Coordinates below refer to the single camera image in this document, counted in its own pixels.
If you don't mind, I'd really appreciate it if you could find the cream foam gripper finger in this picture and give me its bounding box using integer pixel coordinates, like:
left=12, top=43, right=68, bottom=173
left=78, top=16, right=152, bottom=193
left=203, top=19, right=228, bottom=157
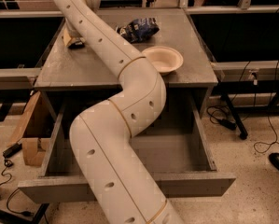
left=63, top=28, right=83, bottom=48

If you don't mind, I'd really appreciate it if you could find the dark blue rxbar wrapper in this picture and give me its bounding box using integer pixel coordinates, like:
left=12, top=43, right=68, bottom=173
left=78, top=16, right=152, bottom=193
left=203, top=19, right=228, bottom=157
left=69, top=41, right=85, bottom=49

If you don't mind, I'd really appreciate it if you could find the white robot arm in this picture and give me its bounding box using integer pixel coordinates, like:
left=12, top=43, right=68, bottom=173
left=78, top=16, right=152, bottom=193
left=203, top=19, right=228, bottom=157
left=54, top=0, right=184, bottom=224

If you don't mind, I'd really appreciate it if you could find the open grey top drawer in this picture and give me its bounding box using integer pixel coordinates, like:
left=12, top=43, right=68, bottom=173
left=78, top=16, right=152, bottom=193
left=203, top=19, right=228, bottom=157
left=19, top=95, right=235, bottom=203

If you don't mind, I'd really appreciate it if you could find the blue crumpled chip bag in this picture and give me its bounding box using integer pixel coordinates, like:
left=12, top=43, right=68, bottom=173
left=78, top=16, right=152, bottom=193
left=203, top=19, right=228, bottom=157
left=116, top=18, right=160, bottom=43

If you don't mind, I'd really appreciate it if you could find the grey wooden cabinet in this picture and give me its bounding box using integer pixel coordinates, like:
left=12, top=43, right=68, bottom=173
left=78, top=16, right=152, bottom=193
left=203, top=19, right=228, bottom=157
left=35, top=8, right=217, bottom=113

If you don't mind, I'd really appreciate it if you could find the cardboard box on floor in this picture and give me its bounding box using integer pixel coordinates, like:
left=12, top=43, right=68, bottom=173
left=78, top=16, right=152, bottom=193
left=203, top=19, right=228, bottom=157
left=7, top=91, right=54, bottom=167

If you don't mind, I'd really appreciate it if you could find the white paper bowl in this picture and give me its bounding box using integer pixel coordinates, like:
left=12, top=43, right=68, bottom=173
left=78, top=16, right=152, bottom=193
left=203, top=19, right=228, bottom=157
left=142, top=46, right=184, bottom=76

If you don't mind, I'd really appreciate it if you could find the black table leg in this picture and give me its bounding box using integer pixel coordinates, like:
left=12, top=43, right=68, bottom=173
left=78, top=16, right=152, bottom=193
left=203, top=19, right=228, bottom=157
left=221, top=93, right=248, bottom=140

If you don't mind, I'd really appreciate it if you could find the black cable on left floor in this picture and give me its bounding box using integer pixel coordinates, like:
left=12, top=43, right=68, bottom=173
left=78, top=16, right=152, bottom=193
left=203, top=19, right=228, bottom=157
left=0, top=158, right=35, bottom=217

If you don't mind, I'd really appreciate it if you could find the black power adapter with cable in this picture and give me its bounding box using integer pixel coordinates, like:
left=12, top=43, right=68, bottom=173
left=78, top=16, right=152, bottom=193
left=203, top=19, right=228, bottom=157
left=206, top=105, right=236, bottom=131

